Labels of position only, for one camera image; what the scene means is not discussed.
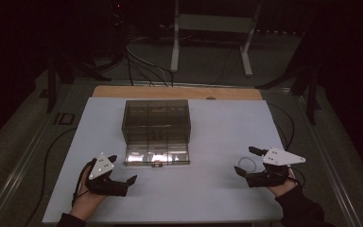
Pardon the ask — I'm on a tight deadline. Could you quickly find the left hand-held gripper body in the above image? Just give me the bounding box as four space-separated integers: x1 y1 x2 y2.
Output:
84 152 130 198

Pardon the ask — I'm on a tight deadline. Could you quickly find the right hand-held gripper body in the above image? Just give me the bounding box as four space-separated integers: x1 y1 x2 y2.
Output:
245 146 307 189

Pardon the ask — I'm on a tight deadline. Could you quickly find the clear plastic ring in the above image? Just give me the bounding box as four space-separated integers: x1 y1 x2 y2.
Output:
237 156 259 174

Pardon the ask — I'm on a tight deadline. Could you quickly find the smoky clear drawer box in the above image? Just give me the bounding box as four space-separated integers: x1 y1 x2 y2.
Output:
121 98 192 147

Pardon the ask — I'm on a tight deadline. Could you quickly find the person's right hand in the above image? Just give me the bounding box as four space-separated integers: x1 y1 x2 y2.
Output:
267 168 299 199

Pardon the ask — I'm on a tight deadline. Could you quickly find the person's left hand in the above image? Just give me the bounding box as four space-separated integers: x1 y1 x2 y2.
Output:
68 164 109 222

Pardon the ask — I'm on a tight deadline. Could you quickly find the white table mat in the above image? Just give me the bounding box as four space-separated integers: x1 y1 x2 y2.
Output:
42 96 294 225

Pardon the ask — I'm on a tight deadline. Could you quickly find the black tripod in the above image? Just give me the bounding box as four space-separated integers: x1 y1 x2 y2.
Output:
44 51 113 114
254 29 323 126

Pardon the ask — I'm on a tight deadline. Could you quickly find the wooden table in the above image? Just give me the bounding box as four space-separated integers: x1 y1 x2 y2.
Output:
92 84 264 101

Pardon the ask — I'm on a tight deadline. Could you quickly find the white metal stand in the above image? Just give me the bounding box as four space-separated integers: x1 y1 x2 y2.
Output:
169 0 265 78

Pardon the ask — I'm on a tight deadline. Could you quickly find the right hand-held gripper cable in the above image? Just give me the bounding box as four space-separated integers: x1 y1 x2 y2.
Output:
291 168 306 187

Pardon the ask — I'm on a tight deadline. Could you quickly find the hand-held gripper cable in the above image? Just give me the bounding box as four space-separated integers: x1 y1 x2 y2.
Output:
291 168 306 187
71 157 98 208

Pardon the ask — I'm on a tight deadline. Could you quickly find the left hand-held gripper cable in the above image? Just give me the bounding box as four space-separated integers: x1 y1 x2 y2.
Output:
71 157 98 208

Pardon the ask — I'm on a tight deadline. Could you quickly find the black floor cable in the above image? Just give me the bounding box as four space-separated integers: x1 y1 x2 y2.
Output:
267 102 296 154
23 127 78 227

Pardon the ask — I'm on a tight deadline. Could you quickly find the aluminium floor rail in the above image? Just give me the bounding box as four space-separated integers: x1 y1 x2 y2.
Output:
0 82 74 227
296 94 363 227

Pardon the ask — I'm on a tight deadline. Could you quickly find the grey floor cable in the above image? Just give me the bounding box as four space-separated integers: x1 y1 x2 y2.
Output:
125 35 175 88

